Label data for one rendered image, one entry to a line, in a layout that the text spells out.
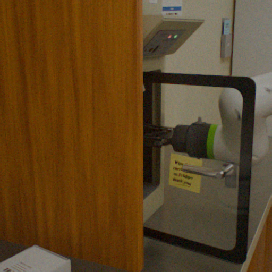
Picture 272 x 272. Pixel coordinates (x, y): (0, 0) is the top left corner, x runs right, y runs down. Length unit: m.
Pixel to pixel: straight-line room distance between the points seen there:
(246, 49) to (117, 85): 3.21
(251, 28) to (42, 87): 3.19
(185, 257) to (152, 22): 0.56
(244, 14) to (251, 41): 0.25
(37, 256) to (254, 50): 3.29
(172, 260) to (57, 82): 0.50
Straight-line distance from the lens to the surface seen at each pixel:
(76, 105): 0.96
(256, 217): 1.33
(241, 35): 4.06
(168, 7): 1.13
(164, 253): 1.10
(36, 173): 1.07
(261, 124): 1.02
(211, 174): 0.86
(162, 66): 1.25
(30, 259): 1.03
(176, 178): 0.96
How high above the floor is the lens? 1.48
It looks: 14 degrees down
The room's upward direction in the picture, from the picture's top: straight up
